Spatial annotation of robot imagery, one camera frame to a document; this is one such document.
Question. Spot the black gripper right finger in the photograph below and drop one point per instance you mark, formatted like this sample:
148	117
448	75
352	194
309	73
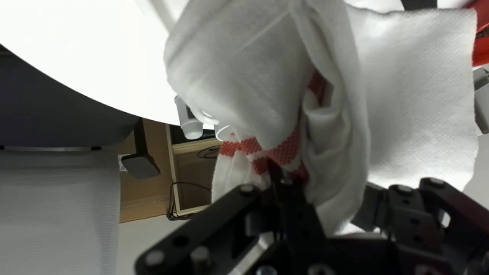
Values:
422	214

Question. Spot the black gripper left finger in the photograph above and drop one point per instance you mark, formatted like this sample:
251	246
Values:
295	218

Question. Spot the white towel with red stripes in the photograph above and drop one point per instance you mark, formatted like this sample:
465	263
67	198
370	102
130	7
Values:
245	65

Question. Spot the large flat cardboard box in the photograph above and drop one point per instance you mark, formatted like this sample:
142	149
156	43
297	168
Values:
145	198

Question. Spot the round white table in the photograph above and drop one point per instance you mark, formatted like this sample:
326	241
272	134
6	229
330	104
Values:
77	39

